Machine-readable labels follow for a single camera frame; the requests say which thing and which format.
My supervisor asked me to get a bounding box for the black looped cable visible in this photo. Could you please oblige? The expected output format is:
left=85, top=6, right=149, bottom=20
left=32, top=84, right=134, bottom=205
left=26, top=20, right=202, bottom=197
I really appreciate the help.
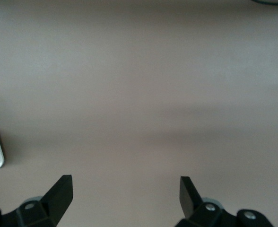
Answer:
left=250, top=0, right=278, bottom=5

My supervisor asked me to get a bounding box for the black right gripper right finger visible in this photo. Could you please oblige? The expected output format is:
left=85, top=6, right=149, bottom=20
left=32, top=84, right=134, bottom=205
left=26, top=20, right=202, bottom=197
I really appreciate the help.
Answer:
left=176, top=176, right=225, bottom=227

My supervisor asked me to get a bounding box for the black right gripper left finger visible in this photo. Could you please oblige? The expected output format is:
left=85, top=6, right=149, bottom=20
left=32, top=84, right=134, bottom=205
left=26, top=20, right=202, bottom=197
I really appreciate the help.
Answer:
left=1, top=175, right=74, bottom=227

